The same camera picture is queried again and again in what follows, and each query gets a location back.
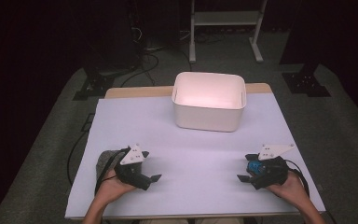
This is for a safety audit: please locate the thin black floor cable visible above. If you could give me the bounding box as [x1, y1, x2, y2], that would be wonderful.
[66, 113, 96, 187]

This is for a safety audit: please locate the white metal stand frame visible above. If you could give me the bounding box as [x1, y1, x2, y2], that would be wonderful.
[188, 0, 269, 64]

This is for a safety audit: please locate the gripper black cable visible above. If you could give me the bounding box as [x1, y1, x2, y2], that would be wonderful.
[283, 159, 310, 198]
[94, 147, 131, 196]

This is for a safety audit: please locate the white plastic bin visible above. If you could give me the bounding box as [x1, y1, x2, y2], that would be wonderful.
[171, 71, 248, 133]

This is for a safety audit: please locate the wooden table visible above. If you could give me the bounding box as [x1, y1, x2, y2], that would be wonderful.
[64, 82, 326, 221]

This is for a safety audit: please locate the person's right hand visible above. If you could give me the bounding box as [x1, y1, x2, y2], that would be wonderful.
[265, 170, 308, 208]

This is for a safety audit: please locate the black stand base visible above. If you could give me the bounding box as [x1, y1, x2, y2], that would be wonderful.
[281, 63, 332, 98]
[72, 66, 117, 102]

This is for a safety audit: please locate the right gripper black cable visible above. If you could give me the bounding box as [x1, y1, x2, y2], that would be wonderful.
[283, 159, 310, 198]

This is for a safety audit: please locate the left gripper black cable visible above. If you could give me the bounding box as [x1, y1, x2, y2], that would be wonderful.
[94, 147, 131, 196]

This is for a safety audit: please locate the grey cloth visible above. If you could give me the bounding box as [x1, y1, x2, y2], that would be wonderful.
[95, 149, 144, 183]

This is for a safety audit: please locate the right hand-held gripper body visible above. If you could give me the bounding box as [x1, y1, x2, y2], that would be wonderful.
[251, 143, 295, 190]

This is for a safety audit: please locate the pale lilac table mat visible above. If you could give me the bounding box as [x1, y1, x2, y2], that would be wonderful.
[64, 92, 326, 220]

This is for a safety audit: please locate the black looped floor cable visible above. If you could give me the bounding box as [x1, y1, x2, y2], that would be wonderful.
[119, 51, 160, 89]

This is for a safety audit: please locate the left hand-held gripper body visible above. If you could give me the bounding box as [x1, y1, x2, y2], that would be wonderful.
[115, 143, 152, 191]

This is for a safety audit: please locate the blue toy car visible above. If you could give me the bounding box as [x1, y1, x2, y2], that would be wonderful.
[246, 160, 266, 176]

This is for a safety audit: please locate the person's left hand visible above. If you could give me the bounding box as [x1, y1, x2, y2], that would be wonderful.
[96, 169, 137, 205]

